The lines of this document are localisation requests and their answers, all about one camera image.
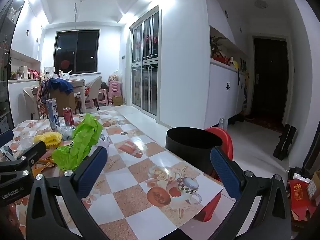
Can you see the white kitchen appliance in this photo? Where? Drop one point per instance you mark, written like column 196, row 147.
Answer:
column 23, row 72

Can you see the beige dining chair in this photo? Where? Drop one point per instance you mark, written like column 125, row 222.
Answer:
column 94, row 86
column 30, row 100

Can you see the potted green plant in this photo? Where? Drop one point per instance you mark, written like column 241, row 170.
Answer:
column 217, row 45

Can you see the yellow balloon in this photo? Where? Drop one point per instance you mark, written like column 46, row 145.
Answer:
column 236, row 65

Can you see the clear bag of snacks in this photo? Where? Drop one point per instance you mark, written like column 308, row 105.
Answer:
column 115, row 76

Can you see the ceiling track light rails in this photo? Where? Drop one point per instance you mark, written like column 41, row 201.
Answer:
column 75, row 12

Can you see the plaid cloth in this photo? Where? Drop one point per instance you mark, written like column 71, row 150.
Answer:
column 43, row 95

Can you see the yellow wrapper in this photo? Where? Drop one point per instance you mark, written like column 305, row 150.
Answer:
column 48, row 138

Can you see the dark entry door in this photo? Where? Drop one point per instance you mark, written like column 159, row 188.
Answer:
column 268, row 80

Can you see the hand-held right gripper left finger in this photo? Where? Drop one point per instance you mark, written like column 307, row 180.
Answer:
column 92, row 172

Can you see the dark window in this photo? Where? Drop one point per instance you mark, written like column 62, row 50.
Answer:
column 76, row 51

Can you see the printed white plastic bag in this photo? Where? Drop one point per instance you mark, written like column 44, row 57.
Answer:
column 49, row 72

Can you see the red drink can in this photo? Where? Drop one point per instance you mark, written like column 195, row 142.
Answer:
column 68, row 117

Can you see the white sideboard cabinet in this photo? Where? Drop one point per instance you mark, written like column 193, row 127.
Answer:
column 222, row 92

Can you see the glass door cabinet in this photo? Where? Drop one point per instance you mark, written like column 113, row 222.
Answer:
column 6, row 55

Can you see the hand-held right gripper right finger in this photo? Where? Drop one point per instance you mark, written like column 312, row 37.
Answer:
column 225, row 172

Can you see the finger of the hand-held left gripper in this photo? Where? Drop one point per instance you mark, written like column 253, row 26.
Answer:
column 36, row 151

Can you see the clear plastic wrapper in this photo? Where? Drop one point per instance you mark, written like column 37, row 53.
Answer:
column 26, row 140

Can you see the white bottle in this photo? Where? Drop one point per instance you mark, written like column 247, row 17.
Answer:
column 231, row 61

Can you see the black round waste bin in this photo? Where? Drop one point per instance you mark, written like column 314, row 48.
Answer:
column 192, row 152

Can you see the green plastic bag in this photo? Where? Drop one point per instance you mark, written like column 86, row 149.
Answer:
column 80, row 140

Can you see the brown cardboard box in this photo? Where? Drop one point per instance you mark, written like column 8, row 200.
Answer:
column 314, row 186

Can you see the small brown box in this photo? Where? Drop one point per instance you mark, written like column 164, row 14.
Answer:
column 117, row 100

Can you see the sliding glass door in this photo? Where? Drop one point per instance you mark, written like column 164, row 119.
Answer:
column 146, row 62

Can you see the blue cloth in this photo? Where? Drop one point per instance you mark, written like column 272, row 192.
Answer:
column 60, row 85

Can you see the stack of pink stools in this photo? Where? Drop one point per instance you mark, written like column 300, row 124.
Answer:
column 115, row 91

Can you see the round ceiling vent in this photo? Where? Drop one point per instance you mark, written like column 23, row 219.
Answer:
column 260, row 4

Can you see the beige dining table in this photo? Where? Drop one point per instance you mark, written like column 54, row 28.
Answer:
column 78, row 83

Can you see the red gift carton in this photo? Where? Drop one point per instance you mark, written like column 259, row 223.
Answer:
column 298, row 195

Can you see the white kitchen counter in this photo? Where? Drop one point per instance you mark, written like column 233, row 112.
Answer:
column 16, row 100

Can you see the red plastic chair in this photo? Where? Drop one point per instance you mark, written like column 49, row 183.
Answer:
column 225, row 137

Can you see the pink plastic stool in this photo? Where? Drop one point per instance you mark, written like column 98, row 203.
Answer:
column 101, row 97

